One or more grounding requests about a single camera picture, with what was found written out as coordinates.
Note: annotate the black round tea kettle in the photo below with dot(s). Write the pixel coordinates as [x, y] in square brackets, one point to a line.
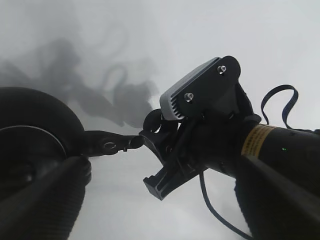
[38, 133]

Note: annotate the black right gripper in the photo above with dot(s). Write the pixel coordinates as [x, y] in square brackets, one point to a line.
[190, 146]

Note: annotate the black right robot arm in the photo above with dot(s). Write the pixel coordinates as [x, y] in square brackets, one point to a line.
[291, 152]

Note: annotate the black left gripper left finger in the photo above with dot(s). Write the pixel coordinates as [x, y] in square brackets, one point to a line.
[48, 208]

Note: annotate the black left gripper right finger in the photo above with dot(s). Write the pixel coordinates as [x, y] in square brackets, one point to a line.
[274, 207]

